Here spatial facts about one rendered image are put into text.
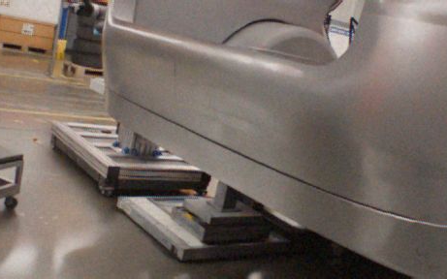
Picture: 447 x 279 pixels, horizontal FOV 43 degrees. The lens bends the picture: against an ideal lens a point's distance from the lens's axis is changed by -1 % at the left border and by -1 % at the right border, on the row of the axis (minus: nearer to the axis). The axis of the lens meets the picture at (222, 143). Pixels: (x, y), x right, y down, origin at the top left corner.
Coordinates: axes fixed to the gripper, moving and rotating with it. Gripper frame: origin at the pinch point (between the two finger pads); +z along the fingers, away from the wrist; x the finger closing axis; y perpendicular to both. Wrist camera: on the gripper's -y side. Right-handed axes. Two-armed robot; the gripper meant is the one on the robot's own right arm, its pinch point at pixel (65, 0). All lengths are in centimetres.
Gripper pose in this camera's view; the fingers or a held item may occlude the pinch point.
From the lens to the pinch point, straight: 380.5
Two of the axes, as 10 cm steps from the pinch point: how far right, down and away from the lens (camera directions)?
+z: -6.6, 0.1, -7.5
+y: -3.0, 9.1, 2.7
